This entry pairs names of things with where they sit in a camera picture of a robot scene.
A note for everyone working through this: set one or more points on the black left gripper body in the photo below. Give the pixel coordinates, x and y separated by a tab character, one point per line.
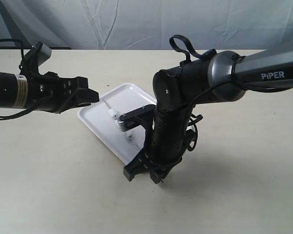
52	93

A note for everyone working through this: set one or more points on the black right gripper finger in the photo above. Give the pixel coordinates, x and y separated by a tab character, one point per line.
158	176
135	167

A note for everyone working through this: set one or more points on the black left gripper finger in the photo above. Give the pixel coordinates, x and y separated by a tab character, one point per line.
80	98
80	83

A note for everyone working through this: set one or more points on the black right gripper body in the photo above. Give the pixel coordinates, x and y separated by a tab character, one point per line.
166	139

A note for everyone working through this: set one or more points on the thin metal skewer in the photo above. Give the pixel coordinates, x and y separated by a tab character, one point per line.
116	141

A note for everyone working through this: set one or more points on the white marshmallow bottom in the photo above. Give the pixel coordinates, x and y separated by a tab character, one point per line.
129	136

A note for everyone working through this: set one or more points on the white marshmallow top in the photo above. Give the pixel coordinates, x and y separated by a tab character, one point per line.
113	113

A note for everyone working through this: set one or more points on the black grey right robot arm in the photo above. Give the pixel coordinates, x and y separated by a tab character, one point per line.
218	77

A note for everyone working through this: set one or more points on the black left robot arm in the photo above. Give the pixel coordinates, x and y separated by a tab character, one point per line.
14	91

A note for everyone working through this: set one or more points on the white rectangular plastic tray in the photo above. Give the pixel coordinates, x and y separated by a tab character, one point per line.
123	98

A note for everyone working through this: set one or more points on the grey-blue fabric backdrop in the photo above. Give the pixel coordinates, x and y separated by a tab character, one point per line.
148	24

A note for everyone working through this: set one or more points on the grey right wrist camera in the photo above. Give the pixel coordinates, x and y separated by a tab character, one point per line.
142	116

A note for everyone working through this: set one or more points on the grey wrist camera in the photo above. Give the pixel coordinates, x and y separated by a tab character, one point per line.
36	56
142	116

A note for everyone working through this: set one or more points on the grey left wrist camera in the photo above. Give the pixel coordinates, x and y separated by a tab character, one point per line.
36	56

